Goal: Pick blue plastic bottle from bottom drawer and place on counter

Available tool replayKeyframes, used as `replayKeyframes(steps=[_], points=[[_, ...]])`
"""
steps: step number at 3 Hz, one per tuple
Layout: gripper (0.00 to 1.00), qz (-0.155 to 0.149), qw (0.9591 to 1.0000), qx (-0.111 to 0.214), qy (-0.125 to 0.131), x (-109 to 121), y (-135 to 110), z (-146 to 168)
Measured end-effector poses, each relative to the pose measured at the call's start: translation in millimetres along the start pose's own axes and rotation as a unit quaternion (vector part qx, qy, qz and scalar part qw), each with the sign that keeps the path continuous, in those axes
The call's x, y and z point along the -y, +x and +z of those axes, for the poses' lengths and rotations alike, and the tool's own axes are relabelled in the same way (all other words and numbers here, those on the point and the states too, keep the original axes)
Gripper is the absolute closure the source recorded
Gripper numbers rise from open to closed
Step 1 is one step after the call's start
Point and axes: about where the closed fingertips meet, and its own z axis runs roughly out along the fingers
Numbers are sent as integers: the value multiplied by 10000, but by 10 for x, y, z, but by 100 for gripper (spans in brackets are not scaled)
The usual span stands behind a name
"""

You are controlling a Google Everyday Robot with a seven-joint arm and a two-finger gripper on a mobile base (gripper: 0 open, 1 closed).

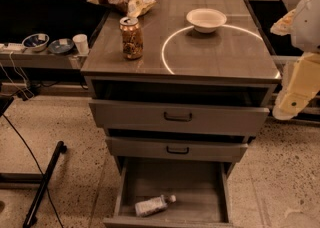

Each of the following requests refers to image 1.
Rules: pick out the white bowl with blue inside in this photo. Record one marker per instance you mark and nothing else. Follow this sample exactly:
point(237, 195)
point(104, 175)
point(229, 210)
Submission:
point(36, 42)

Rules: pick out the grey drawer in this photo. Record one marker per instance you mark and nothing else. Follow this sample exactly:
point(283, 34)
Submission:
point(177, 150)
point(178, 118)
point(200, 188)

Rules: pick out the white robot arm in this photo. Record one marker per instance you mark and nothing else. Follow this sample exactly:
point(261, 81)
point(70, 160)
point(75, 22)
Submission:
point(301, 79)

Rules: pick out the white paper bowl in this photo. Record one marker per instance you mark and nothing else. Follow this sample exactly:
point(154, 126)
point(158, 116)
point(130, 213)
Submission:
point(206, 20)

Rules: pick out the brown chip bag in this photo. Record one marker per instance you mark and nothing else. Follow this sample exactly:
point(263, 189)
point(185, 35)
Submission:
point(131, 8)

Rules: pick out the bottom grey drawer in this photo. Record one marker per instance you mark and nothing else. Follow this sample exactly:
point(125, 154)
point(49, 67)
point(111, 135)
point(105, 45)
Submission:
point(200, 188)

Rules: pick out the grey drawer cabinet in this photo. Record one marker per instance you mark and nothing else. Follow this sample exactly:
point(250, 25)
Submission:
point(179, 65)

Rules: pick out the white paper cup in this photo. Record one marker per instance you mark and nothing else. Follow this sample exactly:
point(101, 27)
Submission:
point(80, 40)

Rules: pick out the middle grey drawer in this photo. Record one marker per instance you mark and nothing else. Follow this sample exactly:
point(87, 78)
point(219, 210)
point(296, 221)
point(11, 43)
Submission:
point(177, 150)

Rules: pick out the black stand leg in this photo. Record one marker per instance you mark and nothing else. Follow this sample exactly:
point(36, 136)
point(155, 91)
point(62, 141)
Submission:
point(31, 219)

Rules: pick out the brown drink can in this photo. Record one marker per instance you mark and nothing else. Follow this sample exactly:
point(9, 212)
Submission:
point(132, 39)

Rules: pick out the dark blue bowl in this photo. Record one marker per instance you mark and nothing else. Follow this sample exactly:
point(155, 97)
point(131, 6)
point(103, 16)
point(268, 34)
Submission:
point(61, 46)

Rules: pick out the grey side shelf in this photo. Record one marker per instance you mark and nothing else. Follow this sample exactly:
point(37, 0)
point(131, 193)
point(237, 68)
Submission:
point(44, 60)

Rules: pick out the top grey drawer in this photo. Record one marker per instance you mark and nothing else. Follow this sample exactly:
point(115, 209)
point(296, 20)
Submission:
point(178, 118)

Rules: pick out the white power strip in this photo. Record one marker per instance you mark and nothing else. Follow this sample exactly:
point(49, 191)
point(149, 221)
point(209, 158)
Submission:
point(12, 47)

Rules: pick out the grey chair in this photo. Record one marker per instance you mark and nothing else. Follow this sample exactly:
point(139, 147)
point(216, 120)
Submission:
point(288, 5)

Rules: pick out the blue plastic bottle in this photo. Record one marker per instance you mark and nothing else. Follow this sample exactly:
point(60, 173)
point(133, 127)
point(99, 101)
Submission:
point(154, 205)

